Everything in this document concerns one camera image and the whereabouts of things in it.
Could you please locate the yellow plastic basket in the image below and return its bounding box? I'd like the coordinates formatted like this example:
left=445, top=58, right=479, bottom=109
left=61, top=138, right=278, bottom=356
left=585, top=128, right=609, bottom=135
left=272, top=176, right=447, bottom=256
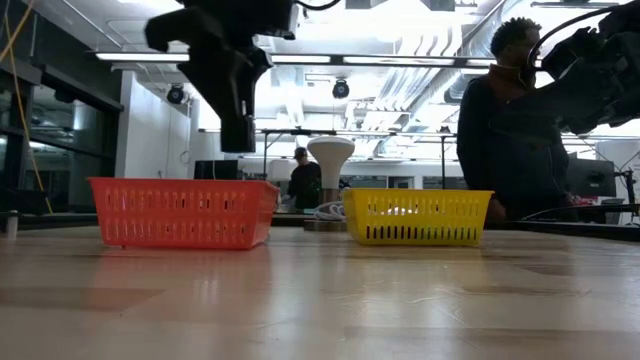
left=342, top=187, right=495, bottom=247

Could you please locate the ceiling light strip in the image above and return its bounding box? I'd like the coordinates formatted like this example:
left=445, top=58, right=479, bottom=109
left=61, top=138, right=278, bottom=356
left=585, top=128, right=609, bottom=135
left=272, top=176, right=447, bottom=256
left=94, top=52, right=190, bottom=63
left=269, top=54, right=332, bottom=64

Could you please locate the black monitor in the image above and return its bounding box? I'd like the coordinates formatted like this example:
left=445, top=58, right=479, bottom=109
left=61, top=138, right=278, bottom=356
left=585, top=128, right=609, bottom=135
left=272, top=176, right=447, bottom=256
left=567, top=158, right=617, bottom=198
left=193, top=159, right=240, bottom=180

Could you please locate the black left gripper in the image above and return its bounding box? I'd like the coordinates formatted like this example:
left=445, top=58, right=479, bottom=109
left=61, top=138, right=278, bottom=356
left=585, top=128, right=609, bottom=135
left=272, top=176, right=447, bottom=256
left=144, top=7, right=274, bottom=154

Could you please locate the orange plastic basket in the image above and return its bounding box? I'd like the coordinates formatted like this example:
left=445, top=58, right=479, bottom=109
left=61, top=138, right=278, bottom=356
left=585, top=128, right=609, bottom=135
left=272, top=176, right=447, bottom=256
left=88, top=177, right=280, bottom=251

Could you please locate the yellow extension cable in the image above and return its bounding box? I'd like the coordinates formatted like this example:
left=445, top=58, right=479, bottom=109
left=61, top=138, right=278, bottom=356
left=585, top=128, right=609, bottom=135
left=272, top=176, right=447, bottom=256
left=0, top=0, right=54, bottom=216

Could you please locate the white bulb lamp brass base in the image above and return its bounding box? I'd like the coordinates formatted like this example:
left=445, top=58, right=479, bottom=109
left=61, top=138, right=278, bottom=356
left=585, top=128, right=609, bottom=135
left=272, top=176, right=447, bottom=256
left=305, top=135, right=356, bottom=233

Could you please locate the white coiled lamp cable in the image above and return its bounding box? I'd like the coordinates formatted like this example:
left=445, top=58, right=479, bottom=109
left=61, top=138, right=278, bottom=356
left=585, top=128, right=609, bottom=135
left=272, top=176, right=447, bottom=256
left=312, top=200, right=346, bottom=222

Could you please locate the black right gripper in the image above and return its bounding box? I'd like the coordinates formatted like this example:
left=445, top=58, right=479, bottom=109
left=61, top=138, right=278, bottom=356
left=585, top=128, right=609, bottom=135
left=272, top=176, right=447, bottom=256
left=492, top=19, right=640, bottom=146

